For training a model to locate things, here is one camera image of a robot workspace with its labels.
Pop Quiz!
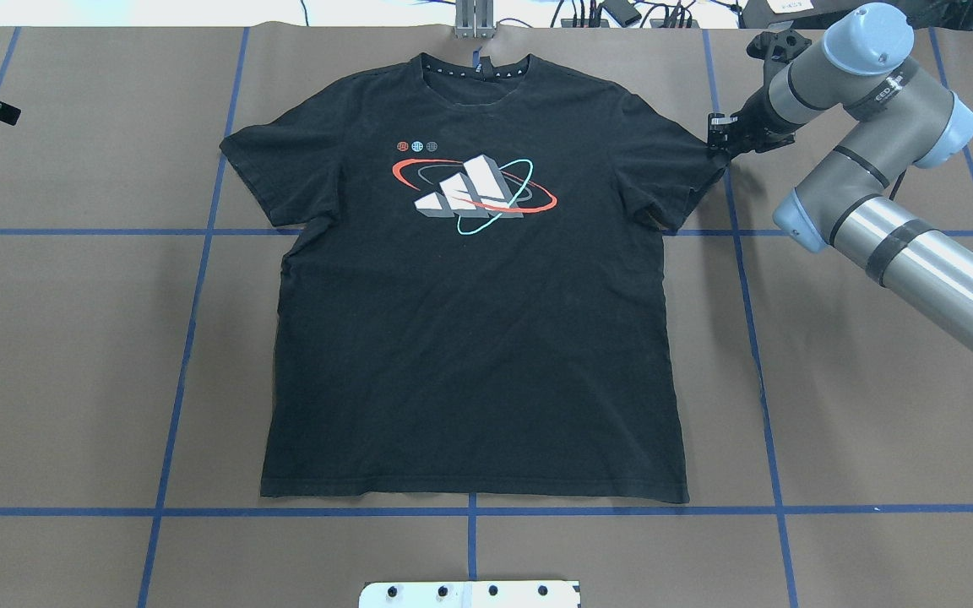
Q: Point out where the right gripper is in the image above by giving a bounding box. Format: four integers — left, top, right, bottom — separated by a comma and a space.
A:
707, 89, 796, 160

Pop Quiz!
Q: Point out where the black graphic t-shirt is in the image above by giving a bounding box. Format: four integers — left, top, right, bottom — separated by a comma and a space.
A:
220, 54, 726, 504

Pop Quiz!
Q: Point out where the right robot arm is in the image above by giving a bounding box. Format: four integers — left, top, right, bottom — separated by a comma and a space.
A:
708, 3, 973, 351

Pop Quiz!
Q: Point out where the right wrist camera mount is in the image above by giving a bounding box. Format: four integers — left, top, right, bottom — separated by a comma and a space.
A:
746, 30, 813, 64

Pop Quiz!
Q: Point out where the aluminium frame post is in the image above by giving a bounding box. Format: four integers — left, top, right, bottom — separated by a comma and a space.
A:
453, 0, 497, 40

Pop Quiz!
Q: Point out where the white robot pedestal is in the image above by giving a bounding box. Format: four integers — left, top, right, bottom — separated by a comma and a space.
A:
358, 579, 583, 607

